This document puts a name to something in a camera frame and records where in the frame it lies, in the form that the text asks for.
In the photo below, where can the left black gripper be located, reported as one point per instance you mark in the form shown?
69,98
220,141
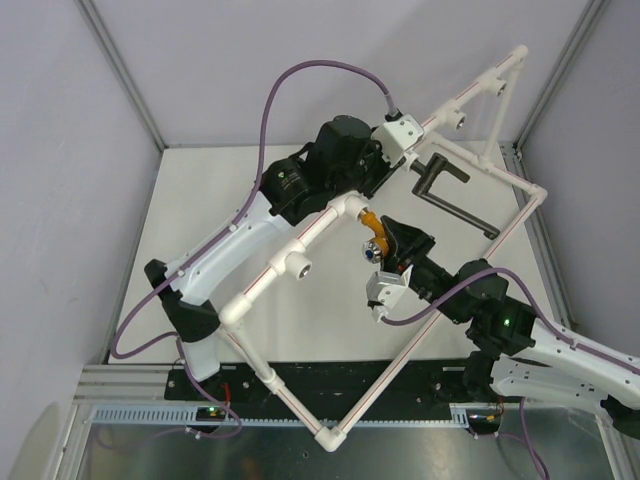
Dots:
386,171

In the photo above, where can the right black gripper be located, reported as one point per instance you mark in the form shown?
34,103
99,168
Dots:
410,246

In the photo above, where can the gold faucet with chrome knob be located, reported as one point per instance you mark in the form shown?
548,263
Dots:
377,248

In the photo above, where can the white PVC pipe frame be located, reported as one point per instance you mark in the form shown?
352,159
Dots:
291,258

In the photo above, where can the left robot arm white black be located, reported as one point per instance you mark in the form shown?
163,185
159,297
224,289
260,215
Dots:
347,155

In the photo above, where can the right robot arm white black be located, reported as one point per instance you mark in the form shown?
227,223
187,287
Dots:
519,352

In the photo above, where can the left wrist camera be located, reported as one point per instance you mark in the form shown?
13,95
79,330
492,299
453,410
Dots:
397,137

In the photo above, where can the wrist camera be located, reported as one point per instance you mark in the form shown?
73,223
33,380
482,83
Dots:
384,290
397,137

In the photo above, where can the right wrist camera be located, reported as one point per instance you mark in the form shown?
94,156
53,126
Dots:
384,290

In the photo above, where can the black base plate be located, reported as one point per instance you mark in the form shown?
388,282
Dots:
423,390

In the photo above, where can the white slotted cable duct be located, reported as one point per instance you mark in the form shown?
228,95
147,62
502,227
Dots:
455,417

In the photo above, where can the aluminium frame rail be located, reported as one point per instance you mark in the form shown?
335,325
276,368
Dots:
170,385

